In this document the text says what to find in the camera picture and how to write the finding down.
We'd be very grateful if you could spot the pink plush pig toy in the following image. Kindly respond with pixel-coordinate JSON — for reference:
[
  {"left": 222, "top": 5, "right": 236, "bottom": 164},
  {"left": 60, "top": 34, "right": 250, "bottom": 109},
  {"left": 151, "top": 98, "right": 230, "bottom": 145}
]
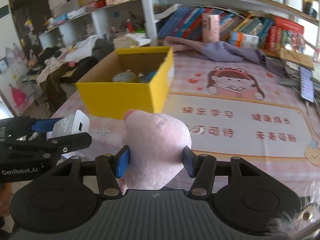
[{"left": 119, "top": 109, "right": 192, "bottom": 193}]

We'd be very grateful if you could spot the yellow cardboard box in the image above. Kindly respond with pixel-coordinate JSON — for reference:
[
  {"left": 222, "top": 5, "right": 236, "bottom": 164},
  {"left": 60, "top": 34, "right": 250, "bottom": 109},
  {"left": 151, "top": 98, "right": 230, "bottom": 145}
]
[{"left": 75, "top": 46, "right": 175, "bottom": 120}]

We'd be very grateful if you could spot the pink cylinder box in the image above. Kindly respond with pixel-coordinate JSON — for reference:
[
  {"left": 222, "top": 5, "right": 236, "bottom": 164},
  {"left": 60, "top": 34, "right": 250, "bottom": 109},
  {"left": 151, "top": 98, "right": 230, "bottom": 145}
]
[{"left": 201, "top": 13, "right": 221, "bottom": 43}]

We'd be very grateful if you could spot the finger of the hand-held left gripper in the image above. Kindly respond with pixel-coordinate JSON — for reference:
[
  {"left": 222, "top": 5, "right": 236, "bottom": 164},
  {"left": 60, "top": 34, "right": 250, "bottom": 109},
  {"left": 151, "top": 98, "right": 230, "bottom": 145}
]
[
  {"left": 0, "top": 132, "right": 92, "bottom": 166},
  {"left": 0, "top": 116, "right": 63, "bottom": 141}
]

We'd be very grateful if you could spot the brown cardboard piece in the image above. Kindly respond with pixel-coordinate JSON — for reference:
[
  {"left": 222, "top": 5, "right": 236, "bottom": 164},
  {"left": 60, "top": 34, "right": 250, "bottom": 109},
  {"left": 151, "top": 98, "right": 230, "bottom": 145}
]
[{"left": 279, "top": 47, "right": 315, "bottom": 70}]

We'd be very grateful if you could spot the black smartphone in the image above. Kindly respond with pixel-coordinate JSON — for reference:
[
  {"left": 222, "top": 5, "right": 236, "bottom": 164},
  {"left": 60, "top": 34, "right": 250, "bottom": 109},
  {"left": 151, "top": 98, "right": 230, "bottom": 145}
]
[{"left": 299, "top": 66, "right": 316, "bottom": 103}]

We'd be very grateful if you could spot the red boxed book set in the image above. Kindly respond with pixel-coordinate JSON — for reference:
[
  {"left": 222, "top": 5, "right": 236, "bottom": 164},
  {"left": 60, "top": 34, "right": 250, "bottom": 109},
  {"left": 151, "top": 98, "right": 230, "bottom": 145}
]
[{"left": 265, "top": 16, "right": 305, "bottom": 53}]

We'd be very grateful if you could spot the row of slanted books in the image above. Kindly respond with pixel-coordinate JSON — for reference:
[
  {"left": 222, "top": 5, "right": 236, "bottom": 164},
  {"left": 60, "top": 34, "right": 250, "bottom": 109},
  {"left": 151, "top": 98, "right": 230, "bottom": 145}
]
[{"left": 157, "top": 5, "right": 274, "bottom": 43}]

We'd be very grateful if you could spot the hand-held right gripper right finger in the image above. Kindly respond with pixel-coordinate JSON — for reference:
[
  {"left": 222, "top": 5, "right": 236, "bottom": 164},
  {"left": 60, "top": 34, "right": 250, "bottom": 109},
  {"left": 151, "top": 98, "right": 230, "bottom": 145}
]
[{"left": 182, "top": 146, "right": 267, "bottom": 197}]

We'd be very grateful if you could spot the dark label spray bottle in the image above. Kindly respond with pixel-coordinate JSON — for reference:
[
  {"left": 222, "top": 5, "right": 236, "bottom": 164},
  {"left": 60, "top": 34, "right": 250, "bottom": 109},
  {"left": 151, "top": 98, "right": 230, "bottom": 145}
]
[{"left": 137, "top": 72, "right": 152, "bottom": 83}]

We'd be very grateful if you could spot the pink purple blanket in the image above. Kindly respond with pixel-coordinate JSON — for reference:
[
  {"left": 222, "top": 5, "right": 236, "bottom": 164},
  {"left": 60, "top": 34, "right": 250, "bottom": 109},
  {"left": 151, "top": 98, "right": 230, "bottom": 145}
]
[{"left": 164, "top": 36, "right": 283, "bottom": 77}]

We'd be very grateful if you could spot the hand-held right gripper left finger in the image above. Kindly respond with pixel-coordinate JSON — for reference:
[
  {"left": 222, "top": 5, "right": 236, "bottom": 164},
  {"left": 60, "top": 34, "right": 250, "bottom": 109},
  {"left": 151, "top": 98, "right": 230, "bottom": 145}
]
[{"left": 50, "top": 145, "right": 131, "bottom": 197}]

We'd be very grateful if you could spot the pile of clothes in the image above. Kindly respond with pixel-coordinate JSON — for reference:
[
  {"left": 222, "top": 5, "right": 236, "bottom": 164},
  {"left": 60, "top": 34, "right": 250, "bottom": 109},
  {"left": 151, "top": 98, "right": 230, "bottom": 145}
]
[{"left": 35, "top": 35, "right": 115, "bottom": 105}]

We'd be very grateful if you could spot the pink checked tablecloth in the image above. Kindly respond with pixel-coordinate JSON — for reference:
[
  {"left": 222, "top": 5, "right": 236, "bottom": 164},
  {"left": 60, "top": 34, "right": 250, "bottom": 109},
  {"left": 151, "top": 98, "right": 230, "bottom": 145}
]
[{"left": 50, "top": 47, "right": 320, "bottom": 200}]

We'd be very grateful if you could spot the grey fluffy sleeve cuff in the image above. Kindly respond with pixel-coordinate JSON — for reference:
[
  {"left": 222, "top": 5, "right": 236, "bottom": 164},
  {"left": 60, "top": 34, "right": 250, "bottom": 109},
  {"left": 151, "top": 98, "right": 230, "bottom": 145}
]
[{"left": 269, "top": 180, "right": 320, "bottom": 240}]

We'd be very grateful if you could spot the stack of papers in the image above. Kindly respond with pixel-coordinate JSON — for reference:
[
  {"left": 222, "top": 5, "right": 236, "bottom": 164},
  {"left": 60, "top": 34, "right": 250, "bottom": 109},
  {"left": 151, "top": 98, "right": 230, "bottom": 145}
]
[{"left": 279, "top": 47, "right": 320, "bottom": 100}]

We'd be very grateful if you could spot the white orange carton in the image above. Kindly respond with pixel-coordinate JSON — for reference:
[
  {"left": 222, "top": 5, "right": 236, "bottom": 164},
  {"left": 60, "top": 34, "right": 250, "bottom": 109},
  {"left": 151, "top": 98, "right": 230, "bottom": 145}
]
[{"left": 229, "top": 31, "right": 260, "bottom": 49}]

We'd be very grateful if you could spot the white bookshelf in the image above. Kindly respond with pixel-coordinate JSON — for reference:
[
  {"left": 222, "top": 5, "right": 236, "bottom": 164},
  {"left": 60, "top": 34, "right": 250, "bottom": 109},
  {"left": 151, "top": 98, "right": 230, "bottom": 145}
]
[{"left": 37, "top": 0, "right": 320, "bottom": 55}]

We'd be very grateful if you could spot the white charger adapter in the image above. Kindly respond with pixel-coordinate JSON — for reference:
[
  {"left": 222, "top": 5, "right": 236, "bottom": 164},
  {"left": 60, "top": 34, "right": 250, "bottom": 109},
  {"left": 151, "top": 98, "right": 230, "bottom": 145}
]
[{"left": 51, "top": 110, "right": 90, "bottom": 138}]

